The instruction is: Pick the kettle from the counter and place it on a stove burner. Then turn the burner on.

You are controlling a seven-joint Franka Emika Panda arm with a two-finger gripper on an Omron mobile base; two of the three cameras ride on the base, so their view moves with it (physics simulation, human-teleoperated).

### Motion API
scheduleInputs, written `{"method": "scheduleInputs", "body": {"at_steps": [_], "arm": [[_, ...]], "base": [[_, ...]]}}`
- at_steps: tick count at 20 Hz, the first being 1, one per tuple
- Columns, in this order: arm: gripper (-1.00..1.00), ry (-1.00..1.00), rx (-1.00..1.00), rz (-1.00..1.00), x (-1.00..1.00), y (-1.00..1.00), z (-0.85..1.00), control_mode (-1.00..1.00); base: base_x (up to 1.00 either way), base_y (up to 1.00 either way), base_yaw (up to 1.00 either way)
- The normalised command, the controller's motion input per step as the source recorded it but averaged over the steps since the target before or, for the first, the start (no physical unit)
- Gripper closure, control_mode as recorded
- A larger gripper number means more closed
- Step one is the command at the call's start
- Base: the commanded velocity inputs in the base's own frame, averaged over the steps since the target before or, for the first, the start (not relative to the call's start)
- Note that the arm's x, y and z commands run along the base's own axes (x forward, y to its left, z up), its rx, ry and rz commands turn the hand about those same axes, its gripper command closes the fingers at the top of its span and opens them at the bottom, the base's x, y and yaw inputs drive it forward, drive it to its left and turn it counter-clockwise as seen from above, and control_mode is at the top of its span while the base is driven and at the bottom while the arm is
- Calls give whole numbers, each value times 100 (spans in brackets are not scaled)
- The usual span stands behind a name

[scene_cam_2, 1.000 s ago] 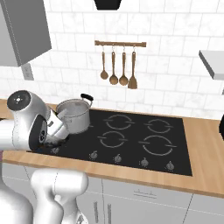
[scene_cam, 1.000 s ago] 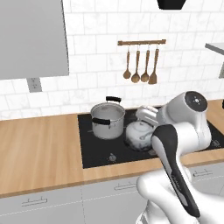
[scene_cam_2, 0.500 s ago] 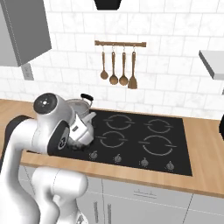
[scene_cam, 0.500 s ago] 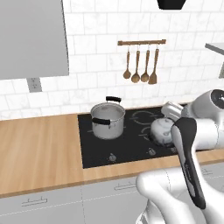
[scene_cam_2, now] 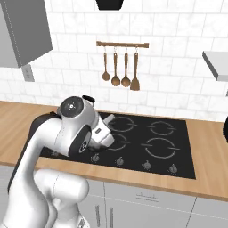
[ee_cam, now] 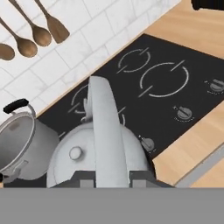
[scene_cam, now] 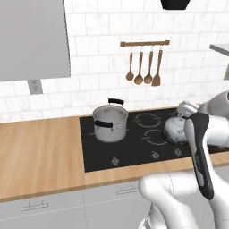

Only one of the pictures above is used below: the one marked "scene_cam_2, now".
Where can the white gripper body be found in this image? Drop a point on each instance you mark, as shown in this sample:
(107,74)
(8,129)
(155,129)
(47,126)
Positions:
(106,138)

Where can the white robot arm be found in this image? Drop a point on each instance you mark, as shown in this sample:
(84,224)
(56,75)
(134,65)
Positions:
(32,166)

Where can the black kettle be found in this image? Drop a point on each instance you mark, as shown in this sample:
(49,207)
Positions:
(226,130)

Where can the grey hob knob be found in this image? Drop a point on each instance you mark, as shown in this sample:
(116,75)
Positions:
(55,153)
(120,161)
(173,169)
(146,165)
(95,158)

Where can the wooden ladle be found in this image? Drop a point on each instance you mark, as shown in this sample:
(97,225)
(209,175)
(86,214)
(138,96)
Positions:
(115,79)

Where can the wooden spatula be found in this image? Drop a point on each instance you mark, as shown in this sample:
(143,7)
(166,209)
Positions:
(135,83)

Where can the small wooden spoon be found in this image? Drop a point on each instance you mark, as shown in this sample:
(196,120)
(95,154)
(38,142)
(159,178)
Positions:
(106,75)

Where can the black hob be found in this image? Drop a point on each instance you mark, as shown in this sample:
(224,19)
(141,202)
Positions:
(166,160)

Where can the grey cupboard door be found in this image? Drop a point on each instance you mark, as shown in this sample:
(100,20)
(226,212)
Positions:
(93,207)
(210,215)
(148,216)

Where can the grey drawer front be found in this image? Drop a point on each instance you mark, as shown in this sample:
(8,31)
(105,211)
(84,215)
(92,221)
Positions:
(166,197)

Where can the grey cupboard front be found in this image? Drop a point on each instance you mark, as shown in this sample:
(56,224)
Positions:
(5,178)

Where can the black range hood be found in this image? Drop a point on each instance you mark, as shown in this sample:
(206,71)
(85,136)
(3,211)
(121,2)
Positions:
(109,4)

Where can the wooden utensil rail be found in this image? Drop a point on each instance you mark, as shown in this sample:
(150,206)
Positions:
(123,44)

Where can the grey wall socket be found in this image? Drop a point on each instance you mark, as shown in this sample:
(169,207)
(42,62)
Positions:
(28,73)

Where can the grey wall shelf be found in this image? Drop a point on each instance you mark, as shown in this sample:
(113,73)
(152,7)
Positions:
(216,63)

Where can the grey wall cupboard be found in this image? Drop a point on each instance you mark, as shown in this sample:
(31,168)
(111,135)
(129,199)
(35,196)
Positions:
(20,29)

